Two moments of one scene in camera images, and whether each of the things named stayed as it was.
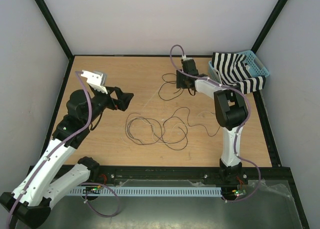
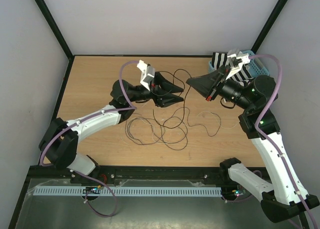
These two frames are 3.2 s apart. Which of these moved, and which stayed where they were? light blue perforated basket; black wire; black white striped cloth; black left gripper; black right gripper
Moved: black wire; black left gripper; black right gripper
Stayed: light blue perforated basket; black white striped cloth
